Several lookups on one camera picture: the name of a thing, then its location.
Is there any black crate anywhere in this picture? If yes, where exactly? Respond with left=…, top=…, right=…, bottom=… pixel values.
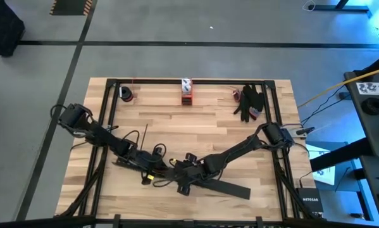
left=0, top=0, right=26, bottom=58

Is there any yellow hanging cord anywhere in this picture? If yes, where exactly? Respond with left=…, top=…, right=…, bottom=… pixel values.
left=298, top=65, right=379, bottom=108

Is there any black Netgear switch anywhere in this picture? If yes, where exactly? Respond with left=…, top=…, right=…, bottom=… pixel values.
left=295, top=187, right=325, bottom=215

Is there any black glove red cuff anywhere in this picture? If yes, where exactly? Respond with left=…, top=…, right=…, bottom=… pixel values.
left=242, top=84, right=266, bottom=121
left=232, top=89, right=256, bottom=123

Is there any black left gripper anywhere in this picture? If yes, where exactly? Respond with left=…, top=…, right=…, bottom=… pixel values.
left=141, top=144, right=174, bottom=186

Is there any black slotted cable duct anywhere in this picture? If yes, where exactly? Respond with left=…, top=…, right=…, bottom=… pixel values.
left=111, top=157, right=139, bottom=170

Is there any black desk with white label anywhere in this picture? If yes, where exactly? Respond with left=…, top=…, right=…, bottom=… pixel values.
left=344, top=70, right=379, bottom=159

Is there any black desk leg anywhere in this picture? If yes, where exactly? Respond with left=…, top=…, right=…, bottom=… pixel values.
left=308, top=0, right=373, bottom=15

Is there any wire spool with red flange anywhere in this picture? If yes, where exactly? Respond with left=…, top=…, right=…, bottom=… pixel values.
left=118, top=85, right=135, bottom=103

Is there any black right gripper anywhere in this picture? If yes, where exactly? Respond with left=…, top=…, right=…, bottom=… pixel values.
left=173, top=152, right=206, bottom=196

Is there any black duct cover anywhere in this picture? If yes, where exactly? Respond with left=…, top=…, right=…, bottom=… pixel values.
left=189, top=177, right=252, bottom=201

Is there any black aluminium table frame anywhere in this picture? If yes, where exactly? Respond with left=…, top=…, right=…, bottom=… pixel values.
left=0, top=77, right=379, bottom=228

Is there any black cable coil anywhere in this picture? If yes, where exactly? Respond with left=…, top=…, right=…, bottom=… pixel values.
left=361, top=97, right=379, bottom=117

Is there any hazard-striped floor mat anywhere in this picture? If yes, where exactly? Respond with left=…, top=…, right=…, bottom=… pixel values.
left=49, top=0, right=94, bottom=16

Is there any red label dispenser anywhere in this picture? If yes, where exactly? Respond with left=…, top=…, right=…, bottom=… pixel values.
left=180, top=78, right=194, bottom=106

